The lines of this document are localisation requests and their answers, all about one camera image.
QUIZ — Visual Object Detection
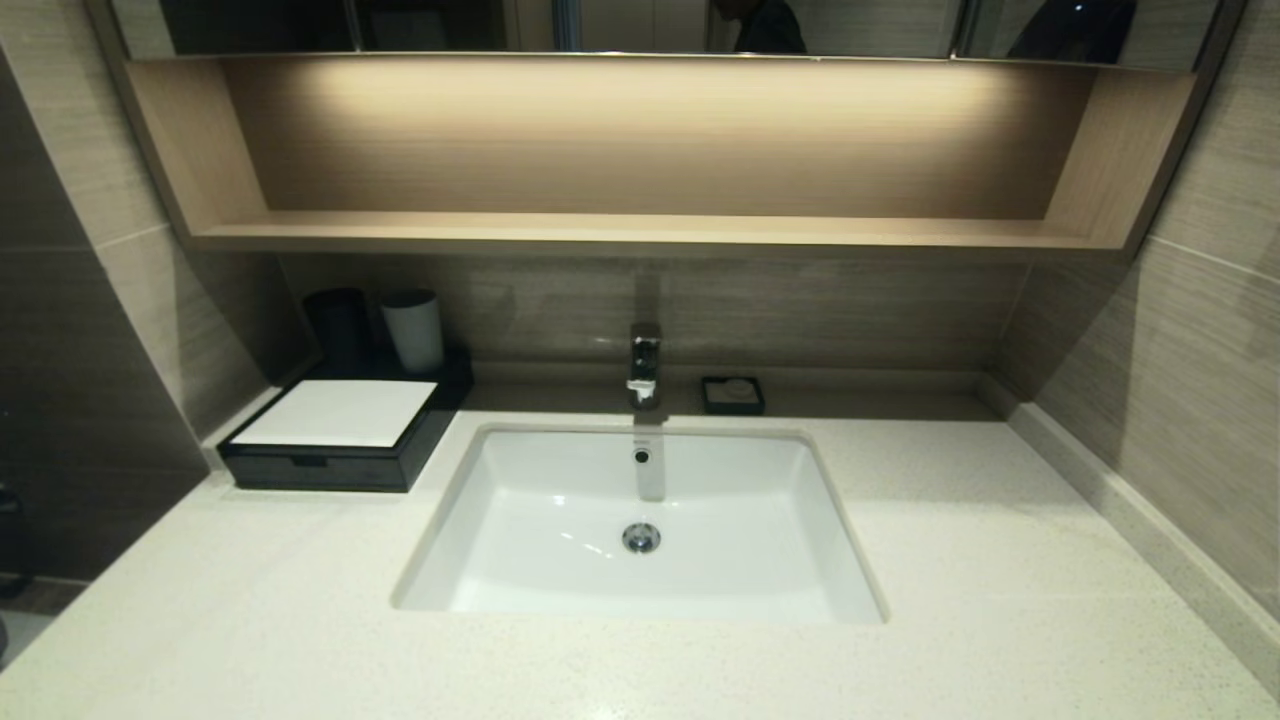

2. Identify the black amenity box white top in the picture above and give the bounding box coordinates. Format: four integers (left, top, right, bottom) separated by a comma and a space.
217, 345, 474, 494

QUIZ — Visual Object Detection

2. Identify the chrome sink faucet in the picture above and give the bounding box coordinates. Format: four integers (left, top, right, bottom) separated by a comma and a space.
626, 322, 664, 411

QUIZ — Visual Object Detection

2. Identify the black square soap dish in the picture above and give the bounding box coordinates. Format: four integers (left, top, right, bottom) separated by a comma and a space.
701, 376, 767, 417

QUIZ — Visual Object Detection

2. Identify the white ceramic sink basin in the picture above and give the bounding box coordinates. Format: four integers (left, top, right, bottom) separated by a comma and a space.
390, 422, 891, 626

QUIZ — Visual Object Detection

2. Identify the white cup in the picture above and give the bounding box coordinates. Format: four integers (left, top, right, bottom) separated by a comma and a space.
378, 290, 446, 376

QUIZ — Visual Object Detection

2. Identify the black cup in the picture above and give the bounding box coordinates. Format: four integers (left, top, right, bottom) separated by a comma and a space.
302, 289, 374, 369

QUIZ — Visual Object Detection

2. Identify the mirror cabinet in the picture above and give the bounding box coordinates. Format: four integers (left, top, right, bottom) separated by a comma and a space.
100, 0, 1233, 71

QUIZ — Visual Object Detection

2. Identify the wooden wall shelf niche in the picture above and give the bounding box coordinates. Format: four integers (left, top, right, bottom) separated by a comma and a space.
85, 52, 1251, 263

